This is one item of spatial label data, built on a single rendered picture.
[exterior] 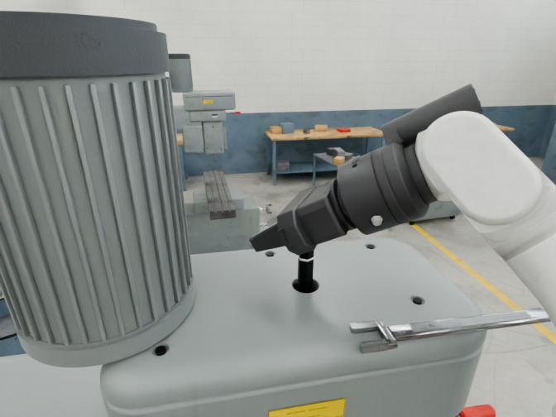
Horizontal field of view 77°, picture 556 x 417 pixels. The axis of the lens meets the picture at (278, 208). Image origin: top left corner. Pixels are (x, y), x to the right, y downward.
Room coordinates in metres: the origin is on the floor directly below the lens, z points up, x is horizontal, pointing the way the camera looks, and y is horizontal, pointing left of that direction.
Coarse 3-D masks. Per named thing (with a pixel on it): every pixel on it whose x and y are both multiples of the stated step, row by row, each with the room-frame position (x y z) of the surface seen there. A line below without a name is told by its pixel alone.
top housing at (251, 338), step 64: (192, 256) 0.48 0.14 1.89; (256, 256) 0.48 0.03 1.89; (320, 256) 0.48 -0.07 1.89; (384, 256) 0.48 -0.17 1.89; (192, 320) 0.33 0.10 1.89; (256, 320) 0.33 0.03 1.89; (320, 320) 0.33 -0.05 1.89; (384, 320) 0.33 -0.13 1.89; (128, 384) 0.25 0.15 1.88; (192, 384) 0.25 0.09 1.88; (256, 384) 0.26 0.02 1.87; (320, 384) 0.28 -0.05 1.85; (384, 384) 0.29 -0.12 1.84; (448, 384) 0.31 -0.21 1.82
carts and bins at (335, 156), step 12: (324, 156) 5.06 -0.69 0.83; (336, 156) 4.76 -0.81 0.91; (348, 156) 4.88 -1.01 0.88; (0, 288) 1.85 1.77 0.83; (0, 300) 1.99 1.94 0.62; (0, 312) 1.97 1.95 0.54; (0, 324) 1.88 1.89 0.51; (12, 324) 1.88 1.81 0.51; (0, 336) 1.77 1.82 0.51; (12, 336) 1.66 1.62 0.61; (0, 348) 1.63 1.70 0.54; (12, 348) 1.66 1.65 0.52
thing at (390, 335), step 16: (432, 320) 0.33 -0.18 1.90; (448, 320) 0.33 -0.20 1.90; (464, 320) 0.33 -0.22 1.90; (480, 320) 0.33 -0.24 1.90; (496, 320) 0.33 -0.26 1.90; (512, 320) 0.33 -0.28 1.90; (528, 320) 0.33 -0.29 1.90; (544, 320) 0.33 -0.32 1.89; (384, 336) 0.30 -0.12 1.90; (400, 336) 0.30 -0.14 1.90; (416, 336) 0.30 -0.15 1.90; (432, 336) 0.31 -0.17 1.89; (368, 352) 0.28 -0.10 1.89
